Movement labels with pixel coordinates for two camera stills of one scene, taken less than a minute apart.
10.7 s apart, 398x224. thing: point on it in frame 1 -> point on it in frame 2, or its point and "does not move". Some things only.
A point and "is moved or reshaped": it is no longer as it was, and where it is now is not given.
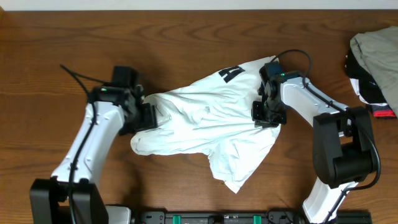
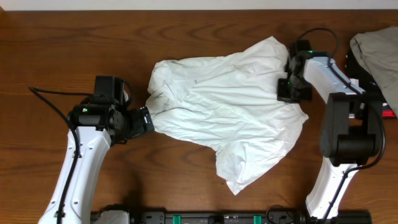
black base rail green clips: x=272 y=217 does not move
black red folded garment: x=367 y=87 does not move
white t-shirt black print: x=212 y=115 is moved or reshaped
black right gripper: x=260 y=120 -> x=283 y=95
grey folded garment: x=377 y=51 does not move
